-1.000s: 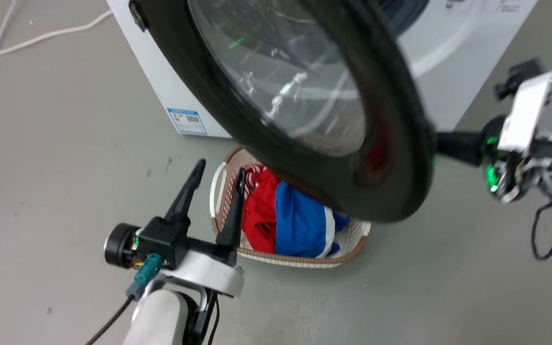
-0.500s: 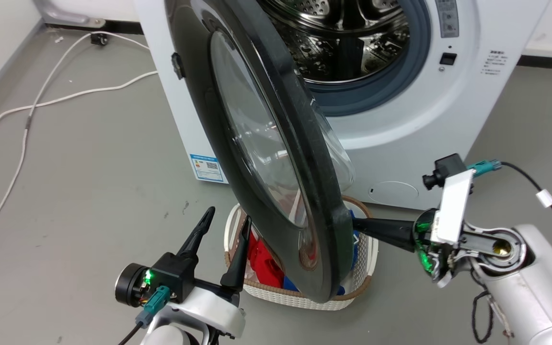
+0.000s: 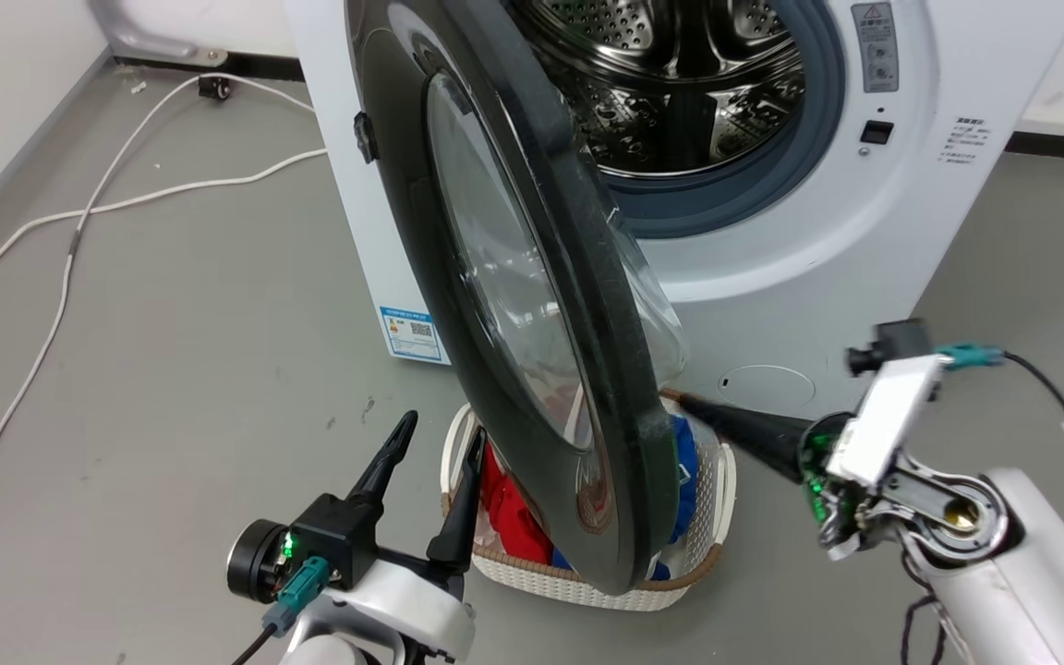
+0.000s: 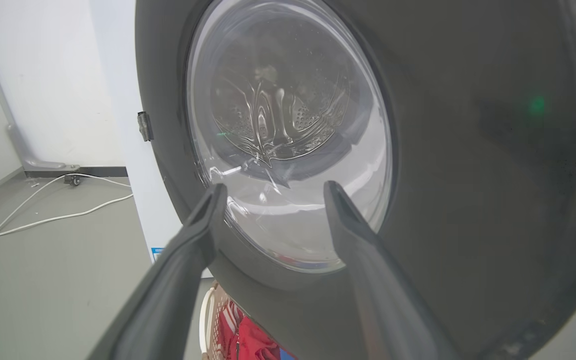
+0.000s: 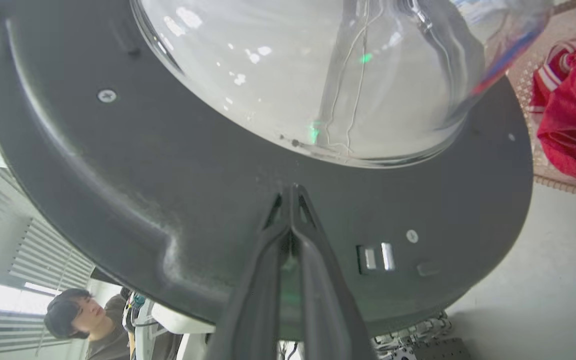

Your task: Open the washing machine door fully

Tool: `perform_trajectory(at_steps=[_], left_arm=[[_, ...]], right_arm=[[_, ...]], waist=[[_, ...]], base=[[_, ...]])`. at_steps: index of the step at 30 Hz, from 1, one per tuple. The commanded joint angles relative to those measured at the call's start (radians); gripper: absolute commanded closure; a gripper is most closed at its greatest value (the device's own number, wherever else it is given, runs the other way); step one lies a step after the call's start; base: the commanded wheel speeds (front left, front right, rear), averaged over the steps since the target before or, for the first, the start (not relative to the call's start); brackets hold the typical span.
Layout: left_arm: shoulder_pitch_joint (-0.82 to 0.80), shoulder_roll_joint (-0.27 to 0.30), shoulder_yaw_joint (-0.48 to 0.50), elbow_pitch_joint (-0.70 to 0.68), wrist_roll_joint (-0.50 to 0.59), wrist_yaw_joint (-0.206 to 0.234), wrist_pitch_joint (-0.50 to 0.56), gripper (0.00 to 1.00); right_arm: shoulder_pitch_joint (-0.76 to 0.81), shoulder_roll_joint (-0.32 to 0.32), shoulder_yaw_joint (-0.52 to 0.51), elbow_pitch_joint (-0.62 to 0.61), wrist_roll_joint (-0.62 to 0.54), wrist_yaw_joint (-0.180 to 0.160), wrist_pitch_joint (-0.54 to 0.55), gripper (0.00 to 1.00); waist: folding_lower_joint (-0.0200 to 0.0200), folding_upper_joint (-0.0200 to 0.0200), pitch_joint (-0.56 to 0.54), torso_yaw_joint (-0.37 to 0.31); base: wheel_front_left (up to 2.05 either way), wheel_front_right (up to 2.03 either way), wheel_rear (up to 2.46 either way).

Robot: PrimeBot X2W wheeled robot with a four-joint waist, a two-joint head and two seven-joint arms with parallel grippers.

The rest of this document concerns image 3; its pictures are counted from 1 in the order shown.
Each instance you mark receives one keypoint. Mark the grey warning sticker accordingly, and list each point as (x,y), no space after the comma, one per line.
(876,46)

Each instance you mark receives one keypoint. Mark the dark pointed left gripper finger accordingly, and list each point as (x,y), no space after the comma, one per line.
(460,508)
(384,462)

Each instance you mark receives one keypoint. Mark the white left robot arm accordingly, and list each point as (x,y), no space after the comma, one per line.
(329,651)

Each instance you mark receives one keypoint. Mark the oval white filter cover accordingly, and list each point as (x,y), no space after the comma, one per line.
(766,388)

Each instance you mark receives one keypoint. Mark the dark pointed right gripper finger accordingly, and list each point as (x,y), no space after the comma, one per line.
(754,434)

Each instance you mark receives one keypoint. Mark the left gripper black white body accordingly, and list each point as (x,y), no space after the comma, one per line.
(356,563)

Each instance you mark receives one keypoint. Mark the grey metal stand frame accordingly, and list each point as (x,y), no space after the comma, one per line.
(139,42)

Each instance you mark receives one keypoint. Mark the right gripper white green body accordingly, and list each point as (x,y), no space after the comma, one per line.
(878,434)

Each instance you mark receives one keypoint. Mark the blue white energy label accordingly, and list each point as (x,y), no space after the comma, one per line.
(412,334)

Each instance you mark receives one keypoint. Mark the black caster wheel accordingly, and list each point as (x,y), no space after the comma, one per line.
(215,88)

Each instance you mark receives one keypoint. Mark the white front-load washing machine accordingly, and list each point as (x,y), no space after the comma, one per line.
(846,240)

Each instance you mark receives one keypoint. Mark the blue garment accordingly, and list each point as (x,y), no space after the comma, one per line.
(684,462)

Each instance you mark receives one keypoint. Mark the white woven laundry basket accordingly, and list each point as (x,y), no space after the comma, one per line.
(707,526)

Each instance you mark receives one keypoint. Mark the black door latch slot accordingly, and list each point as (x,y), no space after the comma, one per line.
(876,132)

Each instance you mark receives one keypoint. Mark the dark round washing machine door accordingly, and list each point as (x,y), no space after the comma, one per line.
(578,305)

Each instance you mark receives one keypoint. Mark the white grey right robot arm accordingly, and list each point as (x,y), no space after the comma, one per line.
(1021,573)

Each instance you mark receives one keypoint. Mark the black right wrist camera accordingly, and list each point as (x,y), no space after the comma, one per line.
(892,344)

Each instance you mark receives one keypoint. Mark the small printed text label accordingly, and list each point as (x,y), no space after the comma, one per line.
(961,140)

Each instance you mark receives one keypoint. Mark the grey-blue rubber door gasket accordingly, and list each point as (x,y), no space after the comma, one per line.
(800,157)

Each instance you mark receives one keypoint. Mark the red garment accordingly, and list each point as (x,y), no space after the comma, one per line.
(509,508)

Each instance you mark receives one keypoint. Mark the steel perforated washer drum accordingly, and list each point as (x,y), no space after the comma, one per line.
(680,102)

